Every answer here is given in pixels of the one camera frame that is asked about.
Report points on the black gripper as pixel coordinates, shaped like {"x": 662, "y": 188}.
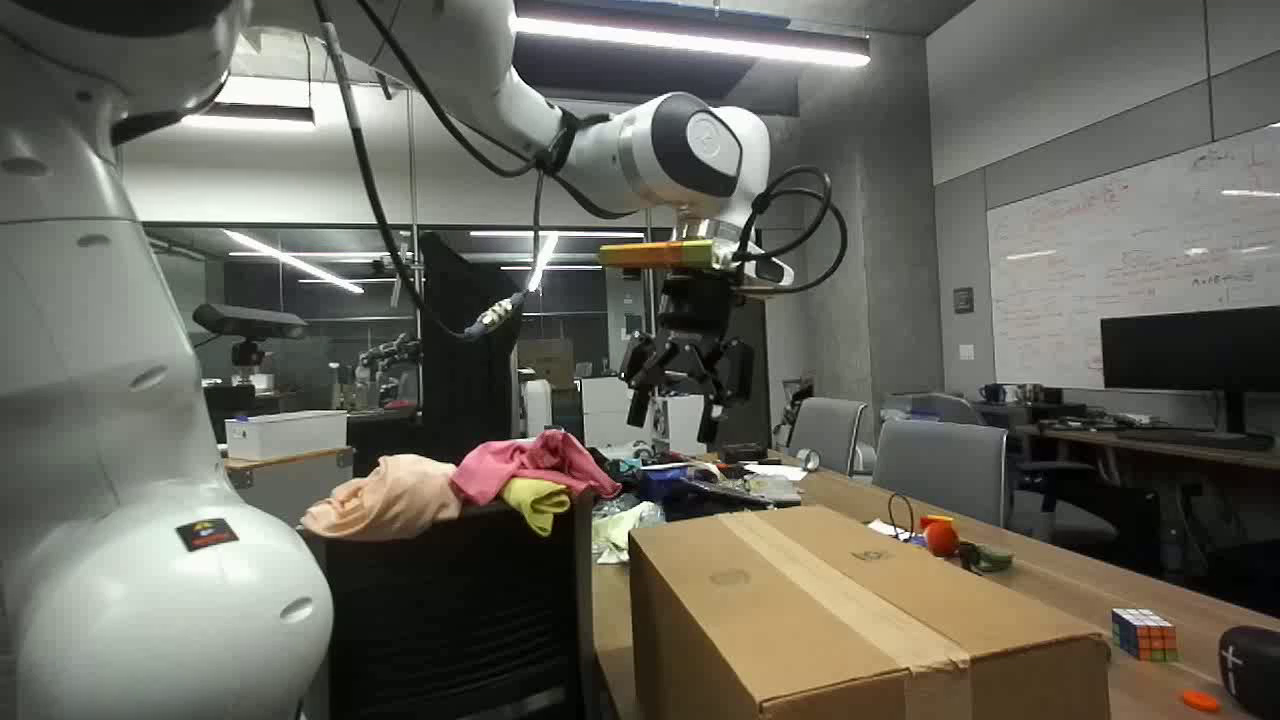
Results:
{"x": 693, "y": 305}

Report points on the pink t-shirt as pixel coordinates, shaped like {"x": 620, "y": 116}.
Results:
{"x": 532, "y": 465}

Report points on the yellow towel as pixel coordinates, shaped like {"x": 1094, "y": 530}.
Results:
{"x": 539, "y": 507}

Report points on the peach t-shirt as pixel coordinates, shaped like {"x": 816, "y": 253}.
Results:
{"x": 385, "y": 503}

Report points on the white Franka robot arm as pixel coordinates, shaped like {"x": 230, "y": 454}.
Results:
{"x": 106, "y": 401}

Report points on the large cardboard box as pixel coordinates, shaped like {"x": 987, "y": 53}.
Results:
{"x": 802, "y": 613}

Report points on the white storage box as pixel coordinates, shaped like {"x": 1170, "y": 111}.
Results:
{"x": 287, "y": 433}

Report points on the pale crumpled cloth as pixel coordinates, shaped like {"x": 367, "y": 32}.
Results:
{"x": 620, "y": 527}

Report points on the black upright panel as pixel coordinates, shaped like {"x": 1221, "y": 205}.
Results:
{"x": 467, "y": 346}

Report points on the orange ball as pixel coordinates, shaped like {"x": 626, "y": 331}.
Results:
{"x": 941, "y": 536}

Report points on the small green toy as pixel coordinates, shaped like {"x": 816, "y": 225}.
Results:
{"x": 987, "y": 560}

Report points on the whiteboard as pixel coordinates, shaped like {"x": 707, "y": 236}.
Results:
{"x": 1134, "y": 253}

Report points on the wooden desk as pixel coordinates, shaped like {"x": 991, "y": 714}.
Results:
{"x": 1175, "y": 448}

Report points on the black computer monitor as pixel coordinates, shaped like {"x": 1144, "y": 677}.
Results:
{"x": 1185, "y": 351}

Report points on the Rubik's cube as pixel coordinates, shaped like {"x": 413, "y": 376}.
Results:
{"x": 1144, "y": 635}

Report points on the small orange disc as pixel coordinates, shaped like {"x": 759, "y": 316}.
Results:
{"x": 1203, "y": 702}

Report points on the black speaker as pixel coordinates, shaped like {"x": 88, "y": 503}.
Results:
{"x": 1252, "y": 675}

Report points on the yellow wrist camera box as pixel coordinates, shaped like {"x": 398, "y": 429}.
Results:
{"x": 662, "y": 253}

